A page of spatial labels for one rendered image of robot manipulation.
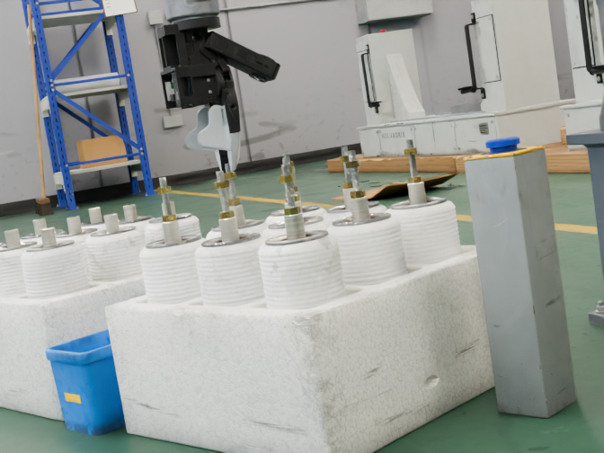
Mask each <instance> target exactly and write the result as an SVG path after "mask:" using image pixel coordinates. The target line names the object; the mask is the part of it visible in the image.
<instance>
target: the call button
mask: <svg viewBox="0 0 604 453"><path fill-rule="evenodd" d="M519 143H520V138H519V137H508V138H496V139H491V140H487V141H486V142H485V145H486V148H490V153H501V152H507V151H512V150H516V149H518V147H517V145H518V144H519Z"/></svg>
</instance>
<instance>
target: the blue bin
mask: <svg viewBox="0 0 604 453"><path fill-rule="evenodd" d="M45 353H46V358H47V360H49V361H50V365H51V368H52V372H53V376H54V379H55V384H56V388H57V391H58V398H59V402H60V405H61V410H62V413H63V417H64V421H65V425H66V428H67V429H68V430H71V431H77V432H82V433H85V434H89V435H94V436H100V435H104V434H106V433H109V432H112V431H116V430H117V429H120V428H122V427H125V426H126V423H125V418H124V412H123V408H122V402H121V398H120V389H119V383H118V379H117V373H116V369H115V363H114V358H113V353H112V348H111V339H110V334H109V329H107V330H104V331H100V332H98V333H93V334H90V335H86V336H84V337H81V338H78V339H74V340H72V341H69V342H63V343H60V344H58V345H55V346H52V347H49V348H47V349H46V350H45Z"/></svg>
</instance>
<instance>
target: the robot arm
mask: <svg viewBox="0 0 604 453"><path fill-rule="evenodd" d="M595 1H596V5H597V6H598V11H599V19H600V33H601V41H602V48H603V56H604V0H595ZM164 10H165V16H166V20H167V21H168V22H171V23H172V24H169V25H163V26H162V27H161V28H158V29H156V32H157V37H158V42H159V48H160V53H161V59H162V64H163V70H164V72H162V73H160V75H161V80H162V86H163V91H164V100H165V106H166V109H172V108H182V109H188V108H194V107H197V106H201V105H205V108H201V109H200V110H199V111H198V113H197V122H198V125H197V127H196V129H194V130H193V131H191V132H190V133H189V134H187V135H186V137H185V144H186V146H187V147H188V148H190V149H196V150H204V151H212V152H215V154H216V158H217V160H218V165H219V168H220V170H221V171H223V172H224V171H225V170H226V168H225V164H228V162H229V165H230V171H234V170H235V169H236V166H237V163H238V159H239V156H240V130H241V129H240V116H239V106H238V100H237V96H236V92H235V83H234V78H233V76H232V72H231V69H230V67H229V66H231V67H234V68H236V69H238V70H240V71H242V72H244V73H246V74H248V75H249V76H250V77H251V78H253V79H255V80H257V81H260V82H262V83H266V82H269V81H272V80H275V79H276V77H277V74H278V73H279V70H280V64H279V63H277V62H275V60H274V59H272V58H269V57H267V56H265V55H263V54H259V53H257V52H255V51H253V50H251V49H248V48H246V47H244V46H242V45H240V44H238V43H236V42H234V41H232V40H230V39H228V38H226V37H224V36H222V35H220V34H218V33H216V32H214V31H210V30H214V29H217V28H220V27H221V24H220V19H219V17H218V15H219V14H220V11H219V5H218V0H164ZM208 31H210V32H208ZM192 37H193V38H192ZM228 65H229V66H228ZM166 82H170V84H171V89H174V94H170V97H171V101H168V99H167V93H166V88H165V83H166ZM599 121H600V131H604V94H603V99H602V104H601V110H600V115H599Z"/></svg>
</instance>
